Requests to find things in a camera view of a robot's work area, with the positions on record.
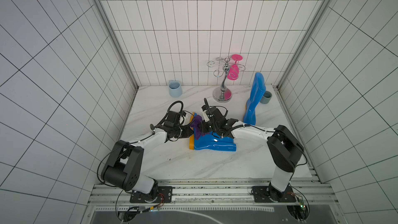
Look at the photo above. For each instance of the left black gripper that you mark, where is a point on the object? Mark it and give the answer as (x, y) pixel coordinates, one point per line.
(187, 130)

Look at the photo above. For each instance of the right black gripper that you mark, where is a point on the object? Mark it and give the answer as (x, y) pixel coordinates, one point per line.
(207, 124)

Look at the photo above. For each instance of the purple cloth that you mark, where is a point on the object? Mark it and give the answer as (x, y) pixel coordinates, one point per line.
(197, 126)

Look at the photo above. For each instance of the blue rubber boot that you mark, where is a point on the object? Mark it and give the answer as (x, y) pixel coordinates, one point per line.
(257, 91)
(212, 142)

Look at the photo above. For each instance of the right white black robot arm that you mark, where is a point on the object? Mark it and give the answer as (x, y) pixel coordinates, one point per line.
(285, 150)

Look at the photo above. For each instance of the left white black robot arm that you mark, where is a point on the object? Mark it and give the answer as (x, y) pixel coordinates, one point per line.
(123, 164)

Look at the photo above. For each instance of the light blue mug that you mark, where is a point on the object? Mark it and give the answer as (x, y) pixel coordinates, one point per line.
(175, 89)

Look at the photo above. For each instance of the pink wine glass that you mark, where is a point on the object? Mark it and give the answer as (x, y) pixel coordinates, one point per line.
(234, 67)

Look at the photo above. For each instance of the chrome glass holder stand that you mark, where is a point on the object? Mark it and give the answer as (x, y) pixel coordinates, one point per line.
(222, 94)

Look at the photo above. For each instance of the grey-teal cup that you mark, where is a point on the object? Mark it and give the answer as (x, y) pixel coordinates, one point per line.
(265, 99)

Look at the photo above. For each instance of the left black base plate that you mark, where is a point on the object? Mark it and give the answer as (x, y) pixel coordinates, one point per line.
(150, 194)

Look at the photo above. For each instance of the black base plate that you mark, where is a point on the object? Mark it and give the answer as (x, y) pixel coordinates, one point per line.
(273, 194)
(150, 194)

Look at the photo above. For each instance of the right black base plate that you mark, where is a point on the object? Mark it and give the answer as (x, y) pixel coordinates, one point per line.
(273, 194)

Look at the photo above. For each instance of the aluminium mounting rail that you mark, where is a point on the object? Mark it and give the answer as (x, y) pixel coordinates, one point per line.
(201, 195)

